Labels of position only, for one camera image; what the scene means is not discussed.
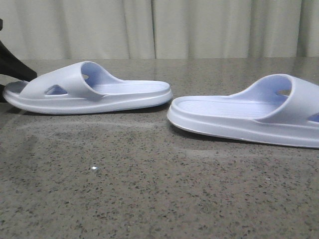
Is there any pale grey-green curtain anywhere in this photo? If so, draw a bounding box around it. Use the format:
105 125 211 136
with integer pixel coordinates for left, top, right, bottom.
0 0 319 59

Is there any light blue slipper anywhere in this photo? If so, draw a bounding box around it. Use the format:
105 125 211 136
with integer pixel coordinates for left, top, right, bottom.
3 61 172 115
167 74 319 148

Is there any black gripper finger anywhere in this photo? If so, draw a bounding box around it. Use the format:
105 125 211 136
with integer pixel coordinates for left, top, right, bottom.
0 85 7 103
0 42 37 82

